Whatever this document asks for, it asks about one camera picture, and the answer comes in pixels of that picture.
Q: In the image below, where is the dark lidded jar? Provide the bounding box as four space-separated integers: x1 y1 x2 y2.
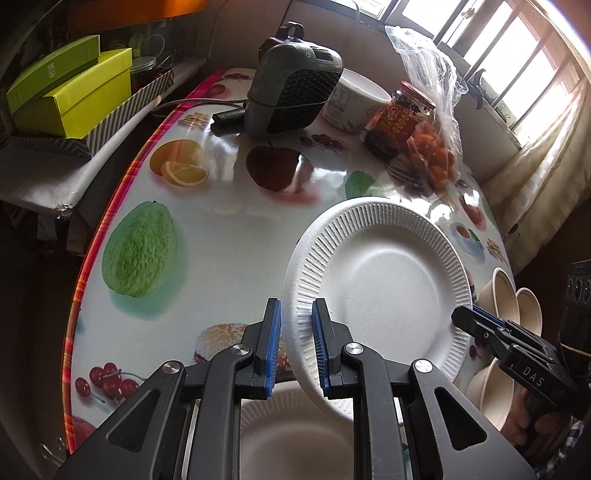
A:
130 55 161 92

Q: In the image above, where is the grey fan heater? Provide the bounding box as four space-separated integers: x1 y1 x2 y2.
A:
244 21 345 138

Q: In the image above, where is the fruit print tablecloth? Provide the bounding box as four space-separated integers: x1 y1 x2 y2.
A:
59 68 522 480

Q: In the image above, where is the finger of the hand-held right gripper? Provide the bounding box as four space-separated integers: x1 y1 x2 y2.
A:
471 305 522 336
451 306 509 359

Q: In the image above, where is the person's right forearm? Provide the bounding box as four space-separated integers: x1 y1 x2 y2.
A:
536 416 591 480

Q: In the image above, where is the dark green flat box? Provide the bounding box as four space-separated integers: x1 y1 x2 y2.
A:
6 34 102 116

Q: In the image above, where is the beige paper bowl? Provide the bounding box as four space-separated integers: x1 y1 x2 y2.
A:
514 287 544 337
479 267 519 324
465 357 517 432

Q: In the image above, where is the plastic bag of oranges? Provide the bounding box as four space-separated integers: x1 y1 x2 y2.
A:
385 25 466 188

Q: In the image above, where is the orange board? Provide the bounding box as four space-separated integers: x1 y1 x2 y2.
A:
74 0 207 24

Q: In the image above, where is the person's right hand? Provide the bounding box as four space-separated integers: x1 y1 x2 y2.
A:
501 391 574 457

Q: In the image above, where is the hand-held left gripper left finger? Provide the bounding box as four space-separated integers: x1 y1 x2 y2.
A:
54 298 282 480

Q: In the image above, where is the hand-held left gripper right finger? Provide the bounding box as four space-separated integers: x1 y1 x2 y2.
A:
311 298 539 480

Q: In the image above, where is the window with metal frame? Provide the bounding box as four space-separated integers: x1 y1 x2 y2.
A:
323 0 588 149

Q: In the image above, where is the cream patterned curtain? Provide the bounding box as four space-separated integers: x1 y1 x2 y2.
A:
479 80 591 274

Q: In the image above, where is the red label glass jar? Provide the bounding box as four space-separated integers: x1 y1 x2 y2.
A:
365 80 437 162

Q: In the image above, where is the lime green box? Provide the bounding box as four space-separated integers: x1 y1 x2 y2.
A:
14 48 134 139

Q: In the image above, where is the white foam plate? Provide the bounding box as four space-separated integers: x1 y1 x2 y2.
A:
281 198 475 424
238 385 409 480

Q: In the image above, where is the grey striped box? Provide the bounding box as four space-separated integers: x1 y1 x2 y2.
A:
87 68 175 158

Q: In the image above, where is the black window latch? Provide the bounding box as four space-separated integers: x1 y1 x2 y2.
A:
468 68 489 110

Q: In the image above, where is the white plastic tub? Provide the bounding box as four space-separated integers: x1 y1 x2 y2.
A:
321 69 393 135

